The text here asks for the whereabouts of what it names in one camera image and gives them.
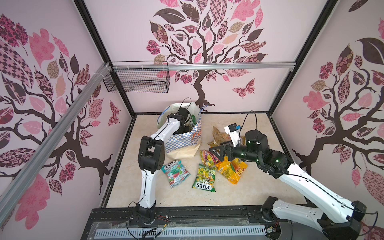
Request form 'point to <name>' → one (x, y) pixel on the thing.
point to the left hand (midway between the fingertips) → (182, 135)
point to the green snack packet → (193, 120)
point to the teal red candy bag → (175, 172)
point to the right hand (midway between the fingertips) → (216, 145)
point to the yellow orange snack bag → (232, 170)
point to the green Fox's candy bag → (205, 178)
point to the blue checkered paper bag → (182, 145)
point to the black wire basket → (125, 81)
